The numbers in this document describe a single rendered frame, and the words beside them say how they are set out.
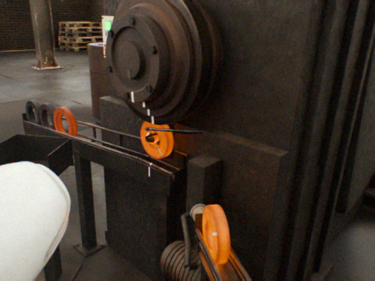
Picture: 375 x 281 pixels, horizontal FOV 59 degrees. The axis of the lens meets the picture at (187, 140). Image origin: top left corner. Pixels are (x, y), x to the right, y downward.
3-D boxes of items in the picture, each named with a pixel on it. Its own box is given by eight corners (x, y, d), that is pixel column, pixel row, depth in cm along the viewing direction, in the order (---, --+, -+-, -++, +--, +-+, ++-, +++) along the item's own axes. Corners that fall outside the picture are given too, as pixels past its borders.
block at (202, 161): (203, 208, 129) (206, 151, 120) (220, 216, 124) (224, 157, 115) (184, 219, 121) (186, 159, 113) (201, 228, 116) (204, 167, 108)
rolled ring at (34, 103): (36, 101, 191) (41, 100, 193) (23, 99, 203) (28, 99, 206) (41, 132, 196) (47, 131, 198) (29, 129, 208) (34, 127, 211)
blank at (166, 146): (140, 129, 135) (134, 131, 133) (160, 110, 124) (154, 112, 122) (159, 163, 133) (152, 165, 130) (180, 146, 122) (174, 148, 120)
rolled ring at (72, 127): (49, 111, 181) (55, 110, 183) (60, 143, 182) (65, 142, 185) (64, 104, 168) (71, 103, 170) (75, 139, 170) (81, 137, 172)
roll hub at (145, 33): (169, 12, 98) (171, 105, 107) (112, 16, 116) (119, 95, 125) (154, 12, 94) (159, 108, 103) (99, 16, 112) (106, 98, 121)
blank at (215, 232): (217, 261, 96) (205, 263, 95) (210, 207, 100) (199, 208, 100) (234, 264, 81) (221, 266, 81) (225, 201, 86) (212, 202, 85)
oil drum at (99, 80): (120, 105, 473) (117, 40, 441) (147, 115, 436) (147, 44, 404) (82, 113, 432) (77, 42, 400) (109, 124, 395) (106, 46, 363)
